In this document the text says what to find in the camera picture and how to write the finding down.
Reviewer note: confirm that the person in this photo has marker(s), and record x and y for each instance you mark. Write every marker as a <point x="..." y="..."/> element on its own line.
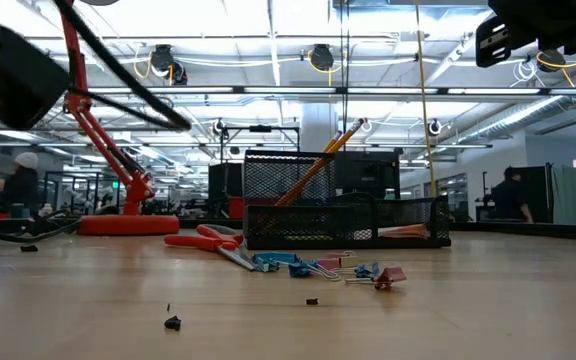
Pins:
<point x="20" y="187"/>
<point x="508" y="200"/>

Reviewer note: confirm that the pink sticky note pad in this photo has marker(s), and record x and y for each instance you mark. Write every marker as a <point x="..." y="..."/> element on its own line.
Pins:
<point x="403" y="231"/>

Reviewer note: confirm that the red desk lamp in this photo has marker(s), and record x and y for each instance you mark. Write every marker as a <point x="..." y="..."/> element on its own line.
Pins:
<point x="128" y="225"/>

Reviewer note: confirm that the cream binder clip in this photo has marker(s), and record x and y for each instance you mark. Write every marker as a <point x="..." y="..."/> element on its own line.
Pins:
<point x="349" y="261"/>

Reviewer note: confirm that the yellow-green eraser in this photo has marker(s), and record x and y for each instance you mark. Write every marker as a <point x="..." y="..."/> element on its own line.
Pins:
<point x="303" y="238"/>

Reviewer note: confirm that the small black debris bit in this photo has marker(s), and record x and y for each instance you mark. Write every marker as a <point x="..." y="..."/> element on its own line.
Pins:
<point x="29" y="248"/>
<point x="312" y="301"/>

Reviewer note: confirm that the black cabinet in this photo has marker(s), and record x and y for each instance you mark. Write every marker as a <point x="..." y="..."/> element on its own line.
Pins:
<point x="225" y="190"/>
<point x="540" y="195"/>

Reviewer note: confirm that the silver ventilation duct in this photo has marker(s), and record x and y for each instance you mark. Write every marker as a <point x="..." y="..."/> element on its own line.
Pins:
<point x="518" y="120"/>

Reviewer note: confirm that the black aluminium table frame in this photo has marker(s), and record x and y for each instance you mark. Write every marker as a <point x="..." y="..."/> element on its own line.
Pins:
<point x="543" y="231"/>

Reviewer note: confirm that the pink binder clip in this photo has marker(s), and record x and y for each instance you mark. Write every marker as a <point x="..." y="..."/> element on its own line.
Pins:
<point x="328" y="263"/>

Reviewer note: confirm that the black box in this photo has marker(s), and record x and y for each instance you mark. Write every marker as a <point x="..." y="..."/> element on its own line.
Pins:
<point x="373" y="172"/>

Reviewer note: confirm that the black mesh desk organizer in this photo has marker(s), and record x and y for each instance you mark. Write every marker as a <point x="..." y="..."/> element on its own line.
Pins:
<point x="308" y="227"/>

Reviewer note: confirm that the red box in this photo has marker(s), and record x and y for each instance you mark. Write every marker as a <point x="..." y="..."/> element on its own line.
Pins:
<point x="235" y="207"/>

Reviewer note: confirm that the black debris chunk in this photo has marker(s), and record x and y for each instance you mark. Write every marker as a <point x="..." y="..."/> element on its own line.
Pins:
<point x="173" y="323"/>

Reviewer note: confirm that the blue binder clip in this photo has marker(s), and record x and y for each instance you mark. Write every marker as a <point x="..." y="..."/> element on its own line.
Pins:
<point x="299" y="270"/>
<point x="280" y="257"/>
<point x="365" y="272"/>

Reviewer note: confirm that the red-pink binder clip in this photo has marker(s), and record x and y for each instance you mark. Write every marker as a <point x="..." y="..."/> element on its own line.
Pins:
<point x="392" y="275"/>

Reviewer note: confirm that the teal binder clip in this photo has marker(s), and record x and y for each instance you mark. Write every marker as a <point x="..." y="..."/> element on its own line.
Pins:
<point x="265" y="266"/>

